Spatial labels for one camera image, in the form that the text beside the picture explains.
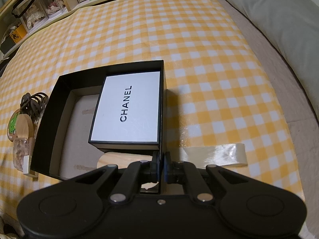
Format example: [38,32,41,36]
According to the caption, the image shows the large black box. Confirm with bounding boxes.
[30,60,166,193]

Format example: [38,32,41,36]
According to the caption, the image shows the white black Chanel box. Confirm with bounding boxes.
[89,71,160,151]

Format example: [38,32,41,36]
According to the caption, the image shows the yellow storage box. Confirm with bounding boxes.
[9,23,27,44]

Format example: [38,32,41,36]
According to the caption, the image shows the yellow checkered blanket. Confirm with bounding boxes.
[1,0,304,217]

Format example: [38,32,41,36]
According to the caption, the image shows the round cork frog coaster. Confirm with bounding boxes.
[7,109,20,142]

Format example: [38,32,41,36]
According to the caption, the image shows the grey pillow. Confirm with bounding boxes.
[227,0,318,113]

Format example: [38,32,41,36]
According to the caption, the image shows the clear tape strip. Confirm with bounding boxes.
[178,144,248,169]

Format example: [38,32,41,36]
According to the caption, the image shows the oval wooden lid box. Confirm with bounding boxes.
[97,152,152,169]

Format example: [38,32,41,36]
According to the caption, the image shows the round wooden coaster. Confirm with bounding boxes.
[14,114,34,140]

